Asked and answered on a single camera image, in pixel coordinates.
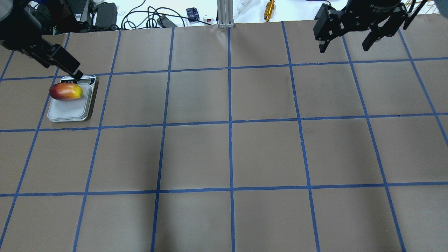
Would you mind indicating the aluminium frame post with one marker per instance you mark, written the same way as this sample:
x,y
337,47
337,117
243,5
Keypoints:
x,y
225,17

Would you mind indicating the black power adapter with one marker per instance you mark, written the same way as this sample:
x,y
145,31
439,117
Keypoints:
x,y
106,15

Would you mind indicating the yellow red mango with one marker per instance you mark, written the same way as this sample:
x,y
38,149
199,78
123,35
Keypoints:
x,y
65,91

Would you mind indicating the silver digital kitchen scale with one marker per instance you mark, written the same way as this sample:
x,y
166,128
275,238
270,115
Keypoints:
x,y
77,109

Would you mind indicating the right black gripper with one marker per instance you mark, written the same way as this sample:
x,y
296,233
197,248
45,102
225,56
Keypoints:
x,y
382,11

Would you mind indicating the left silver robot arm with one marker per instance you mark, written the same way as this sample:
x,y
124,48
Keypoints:
x,y
60,12

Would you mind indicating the brass cylindrical fitting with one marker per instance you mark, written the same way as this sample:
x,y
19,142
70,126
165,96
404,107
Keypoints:
x,y
269,10

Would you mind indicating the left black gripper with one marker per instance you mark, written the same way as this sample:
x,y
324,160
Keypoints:
x,y
21,37

